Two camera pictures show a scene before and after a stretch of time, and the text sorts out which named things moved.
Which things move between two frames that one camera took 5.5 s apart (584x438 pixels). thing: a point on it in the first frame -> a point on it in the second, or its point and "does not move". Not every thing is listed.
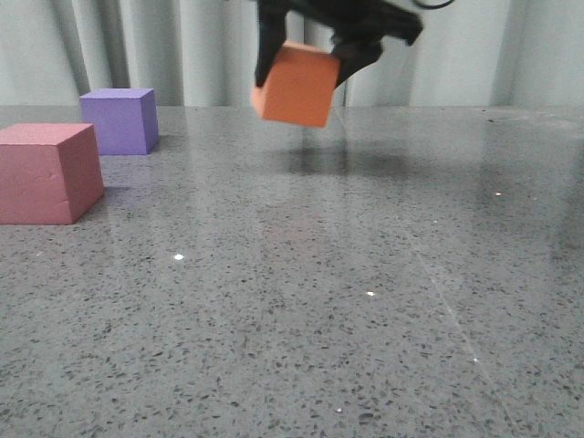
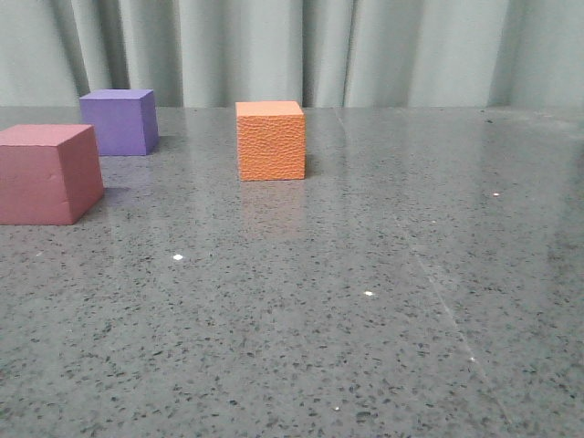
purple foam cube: (125, 119) does not move
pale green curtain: (204, 53) does not move
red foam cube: (50, 173) does not move
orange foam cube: (297, 85) -> (271, 140)
